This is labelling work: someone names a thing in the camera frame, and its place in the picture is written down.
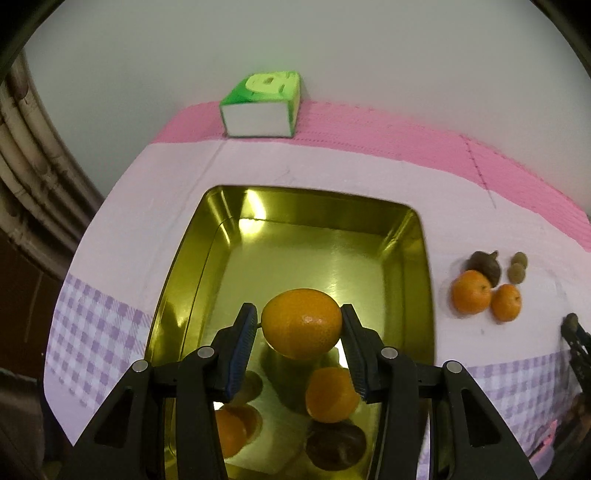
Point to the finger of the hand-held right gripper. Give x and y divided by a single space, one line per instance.
577 334
579 374

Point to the small orange mandarin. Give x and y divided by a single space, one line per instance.
471 291
231 431
505 303
331 394

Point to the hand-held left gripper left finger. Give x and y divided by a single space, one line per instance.
240 355

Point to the brown wooden cabinet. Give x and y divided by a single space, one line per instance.
23 314

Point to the oval orange mandarin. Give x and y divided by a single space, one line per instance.
302 323

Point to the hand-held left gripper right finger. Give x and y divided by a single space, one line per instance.
358 360

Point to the beige patterned curtain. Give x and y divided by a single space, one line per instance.
27 184

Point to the gold metal tray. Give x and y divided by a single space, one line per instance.
300 240

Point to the dark brown water chestnut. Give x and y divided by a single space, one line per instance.
485 264
334 445

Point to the green tissue box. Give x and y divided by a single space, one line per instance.
254 117

